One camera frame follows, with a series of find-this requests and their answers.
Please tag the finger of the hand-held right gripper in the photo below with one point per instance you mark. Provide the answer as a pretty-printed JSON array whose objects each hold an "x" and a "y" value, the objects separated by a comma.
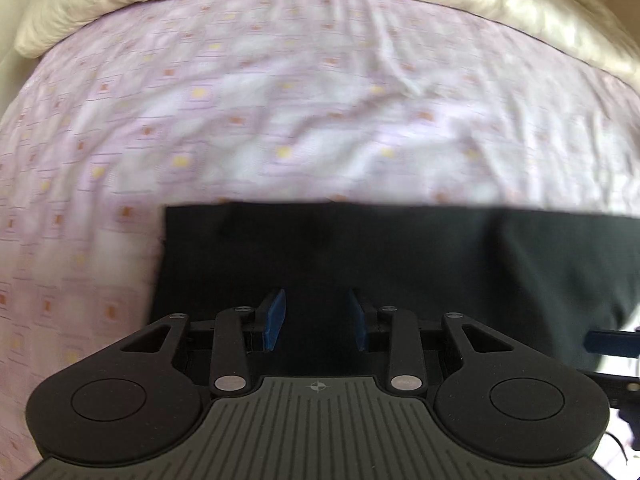
[
  {"x": 610, "y": 342},
  {"x": 615, "y": 382}
]

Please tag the pink patterned bed sheet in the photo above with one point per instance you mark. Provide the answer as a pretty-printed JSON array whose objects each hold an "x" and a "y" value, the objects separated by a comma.
[{"x": 300, "y": 110}]

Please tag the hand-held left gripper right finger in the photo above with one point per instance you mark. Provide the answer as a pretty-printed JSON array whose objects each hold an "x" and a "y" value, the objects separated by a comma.
[{"x": 357, "y": 320}]

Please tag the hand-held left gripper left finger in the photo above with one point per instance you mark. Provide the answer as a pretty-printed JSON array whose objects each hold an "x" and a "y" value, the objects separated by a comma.
[{"x": 275, "y": 317}]

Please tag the black pants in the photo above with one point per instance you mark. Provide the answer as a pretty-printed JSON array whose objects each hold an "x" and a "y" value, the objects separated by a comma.
[{"x": 450, "y": 260}]

